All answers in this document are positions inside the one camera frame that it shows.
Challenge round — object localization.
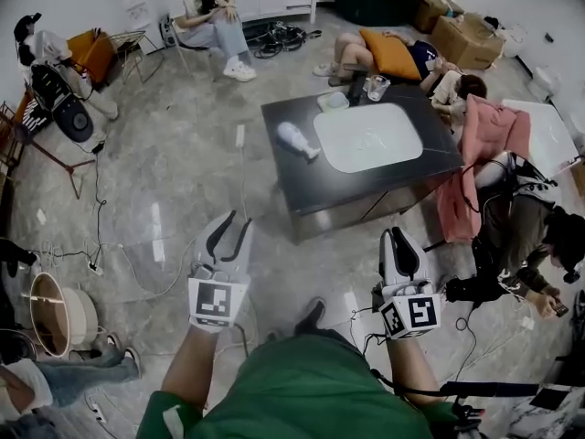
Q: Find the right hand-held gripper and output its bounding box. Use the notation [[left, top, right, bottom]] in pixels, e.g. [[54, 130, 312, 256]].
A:
[[373, 225, 442, 340]]

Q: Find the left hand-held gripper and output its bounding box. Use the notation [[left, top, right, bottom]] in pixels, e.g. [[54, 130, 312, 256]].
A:
[[186, 209, 255, 335]]

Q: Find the white bottle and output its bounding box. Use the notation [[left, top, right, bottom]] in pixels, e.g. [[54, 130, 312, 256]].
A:
[[276, 121, 323, 163]]

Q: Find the person's right forearm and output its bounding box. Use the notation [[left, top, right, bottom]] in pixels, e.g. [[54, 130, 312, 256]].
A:
[[386, 334, 443, 407]]

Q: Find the person's left forearm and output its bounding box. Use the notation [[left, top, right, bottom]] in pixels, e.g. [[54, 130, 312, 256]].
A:
[[161, 322, 229, 412]]

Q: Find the person's dark shoe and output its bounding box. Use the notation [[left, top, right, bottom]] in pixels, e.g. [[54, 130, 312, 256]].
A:
[[293, 295, 327, 337]]

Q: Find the black vanity cabinet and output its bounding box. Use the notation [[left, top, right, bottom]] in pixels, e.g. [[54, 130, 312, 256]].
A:
[[260, 83, 466, 246]]

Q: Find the white sink basin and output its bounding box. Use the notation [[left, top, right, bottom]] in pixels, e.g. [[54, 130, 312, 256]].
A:
[[313, 102, 425, 175]]

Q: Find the pink blanket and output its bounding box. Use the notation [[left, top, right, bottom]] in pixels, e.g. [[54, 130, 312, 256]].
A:
[[435, 92, 532, 245]]

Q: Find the person's green shirt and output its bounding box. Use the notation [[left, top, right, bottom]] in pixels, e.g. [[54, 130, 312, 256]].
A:
[[147, 330, 459, 439]]

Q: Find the clear glass cup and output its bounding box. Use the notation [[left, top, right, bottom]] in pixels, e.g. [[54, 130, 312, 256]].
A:
[[366, 74, 391, 102]]

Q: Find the round wooden side table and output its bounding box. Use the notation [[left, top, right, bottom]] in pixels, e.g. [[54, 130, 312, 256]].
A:
[[28, 271, 101, 359]]

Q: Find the white table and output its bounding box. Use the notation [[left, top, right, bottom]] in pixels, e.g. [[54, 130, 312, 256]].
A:
[[501, 98, 582, 178]]

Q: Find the black round backpack device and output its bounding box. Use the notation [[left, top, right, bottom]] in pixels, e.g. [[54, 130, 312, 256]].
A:
[[29, 60, 96, 145]]

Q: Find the orange cushion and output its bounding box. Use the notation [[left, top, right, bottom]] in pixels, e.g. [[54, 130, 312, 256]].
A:
[[357, 27, 423, 82]]

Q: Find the marble side table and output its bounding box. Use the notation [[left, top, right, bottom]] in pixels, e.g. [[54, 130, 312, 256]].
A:
[[505, 383, 585, 439]]

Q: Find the cardboard box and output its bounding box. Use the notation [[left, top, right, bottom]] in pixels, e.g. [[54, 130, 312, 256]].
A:
[[412, 0, 505, 71]]

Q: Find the orange chair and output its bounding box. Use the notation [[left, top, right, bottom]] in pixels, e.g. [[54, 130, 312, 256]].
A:
[[66, 28, 116, 87]]

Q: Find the pile of black cables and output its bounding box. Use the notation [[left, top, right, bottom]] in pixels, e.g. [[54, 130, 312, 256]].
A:
[[240, 19, 323, 59]]

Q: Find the wire frame chair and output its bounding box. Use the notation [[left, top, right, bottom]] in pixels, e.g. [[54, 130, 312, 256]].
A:
[[106, 29, 166, 85]]

